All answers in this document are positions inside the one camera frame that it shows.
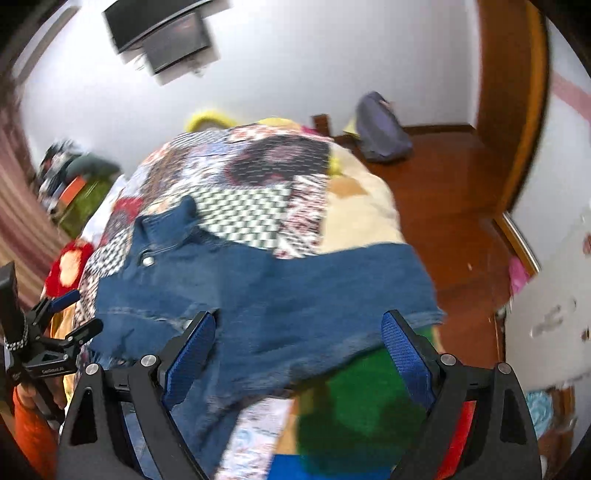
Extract yellow plush toy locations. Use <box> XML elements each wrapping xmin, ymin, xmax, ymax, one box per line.
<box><xmin>185</xmin><ymin>108</ymin><xmax>236</xmax><ymax>132</ymax></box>

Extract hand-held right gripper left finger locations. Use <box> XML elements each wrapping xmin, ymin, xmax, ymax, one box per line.
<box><xmin>55</xmin><ymin>310</ymin><xmax>218</xmax><ymax>480</ymax></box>

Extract wall-mounted black television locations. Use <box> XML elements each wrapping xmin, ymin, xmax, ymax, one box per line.
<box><xmin>102</xmin><ymin>0</ymin><xmax>232</xmax><ymax>86</ymax></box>

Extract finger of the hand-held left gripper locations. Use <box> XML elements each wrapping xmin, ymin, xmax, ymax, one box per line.
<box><xmin>31</xmin><ymin>288</ymin><xmax>81</xmax><ymax>320</ymax></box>
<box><xmin>44</xmin><ymin>318</ymin><xmax>105</xmax><ymax>352</ymax></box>

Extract brown wooden door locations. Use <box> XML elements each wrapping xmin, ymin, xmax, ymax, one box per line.
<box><xmin>475</xmin><ymin>0</ymin><xmax>550</xmax><ymax>213</ymax></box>

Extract cream blanket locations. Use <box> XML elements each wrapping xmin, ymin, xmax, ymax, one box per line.
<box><xmin>318</xmin><ymin>143</ymin><xmax>407</xmax><ymax>254</ymax></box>

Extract purple backpack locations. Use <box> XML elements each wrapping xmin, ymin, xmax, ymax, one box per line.
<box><xmin>355</xmin><ymin>91</ymin><xmax>413</xmax><ymax>162</ymax></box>

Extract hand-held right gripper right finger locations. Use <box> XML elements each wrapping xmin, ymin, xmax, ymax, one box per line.
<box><xmin>381</xmin><ymin>309</ymin><xmax>543</xmax><ymax>480</ymax></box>

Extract dark grey cushion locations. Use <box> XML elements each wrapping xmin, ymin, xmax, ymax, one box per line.
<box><xmin>69</xmin><ymin>152</ymin><xmax>121</xmax><ymax>178</ymax></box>

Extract white cabinet with floral stickers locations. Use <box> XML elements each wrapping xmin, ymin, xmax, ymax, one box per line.
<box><xmin>503</xmin><ymin>217</ymin><xmax>591</xmax><ymax>384</ymax></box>

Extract pink cloth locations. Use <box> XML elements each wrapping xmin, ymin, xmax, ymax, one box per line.
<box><xmin>508</xmin><ymin>256</ymin><xmax>532</xmax><ymax>296</ymax></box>

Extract striped maroon curtain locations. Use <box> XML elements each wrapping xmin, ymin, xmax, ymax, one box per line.
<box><xmin>0</xmin><ymin>106</ymin><xmax>70</xmax><ymax>305</ymax></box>

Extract orange box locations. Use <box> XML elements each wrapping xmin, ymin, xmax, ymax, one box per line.
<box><xmin>58</xmin><ymin>178</ymin><xmax>86</xmax><ymax>206</ymax></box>

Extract green cloth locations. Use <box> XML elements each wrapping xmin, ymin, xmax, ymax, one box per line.
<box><xmin>60</xmin><ymin>178</ymin><xmax>116</xmax><ymax>238</ymax></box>

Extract patchwork printed quilt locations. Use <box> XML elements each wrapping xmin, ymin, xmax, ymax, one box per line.
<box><xmin>74</xmin><ymin>124</ymin><xmax>333</xmax><ymax>370</ymax></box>

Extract colour block play mat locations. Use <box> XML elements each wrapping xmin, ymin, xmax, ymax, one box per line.
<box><xmin>277</xmin><ymin>323</ymin><xmax>476</xmax><ymax>480</ymax></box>

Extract pale floral bed sheet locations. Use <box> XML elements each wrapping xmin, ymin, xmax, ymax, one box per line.
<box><xmin>226</xmin><ymin>397</ymin><xmax>296</xmax><ymax>480</ymax></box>

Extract blue denim jeans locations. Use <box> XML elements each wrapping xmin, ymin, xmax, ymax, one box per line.
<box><xmin>90</xmin><ymin>196</ymin><xmax>446</xmax><ymax>480</ymax></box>

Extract turquoise cloth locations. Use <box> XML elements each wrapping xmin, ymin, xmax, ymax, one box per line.
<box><xmin>526</xmin><ymin>390</ymin><xmax>555</xmax><ymax>439</ymax></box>

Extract red cloth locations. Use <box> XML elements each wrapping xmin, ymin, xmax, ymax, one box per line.
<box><xmin>46</xmin><ymin>240</ymin><xmax>95</xmax><ymax>296</ymax></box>

